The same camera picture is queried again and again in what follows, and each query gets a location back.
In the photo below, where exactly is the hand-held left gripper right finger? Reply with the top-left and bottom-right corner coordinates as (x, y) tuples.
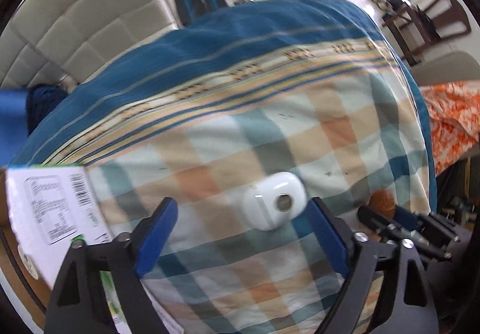
(310, 197), (440, 334)

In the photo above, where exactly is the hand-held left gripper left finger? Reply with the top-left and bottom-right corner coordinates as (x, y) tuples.
(44, 197), (179, 334)

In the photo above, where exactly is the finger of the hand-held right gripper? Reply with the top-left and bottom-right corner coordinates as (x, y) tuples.
(394, 206), (419, 227)
(356, 206), (411, 245)

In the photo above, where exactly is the small brown ball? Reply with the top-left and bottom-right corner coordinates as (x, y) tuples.
(369, 189), (396, 215)

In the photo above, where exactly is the white earbud case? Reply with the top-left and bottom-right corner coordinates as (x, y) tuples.
(241, 171), (307, 231)

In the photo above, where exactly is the cardboard box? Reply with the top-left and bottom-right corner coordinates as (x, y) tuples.
(0, 164), (184, 334)

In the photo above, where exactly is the orange floral cloth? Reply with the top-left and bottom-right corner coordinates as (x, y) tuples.
(420, 81), (480, 175)

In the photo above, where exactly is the checked blanket with blue border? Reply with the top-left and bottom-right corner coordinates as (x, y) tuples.
(9, 0), (437, 334)

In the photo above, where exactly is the grey upholstered chair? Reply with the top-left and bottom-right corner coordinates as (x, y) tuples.
(409, 50), (480, 89)

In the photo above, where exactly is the dark blue knit cloth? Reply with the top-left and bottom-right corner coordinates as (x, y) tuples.
(25, 83), (70, 132)

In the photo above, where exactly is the blue yoga mat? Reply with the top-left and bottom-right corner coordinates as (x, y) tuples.
(0, 88), (30, 166)

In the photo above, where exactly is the dark wooden chair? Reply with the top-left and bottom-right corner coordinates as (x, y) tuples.
(380, 0), (471, 65)

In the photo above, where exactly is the beige tufted sofa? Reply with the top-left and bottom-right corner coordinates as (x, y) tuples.
(0, 0), (181, 89)

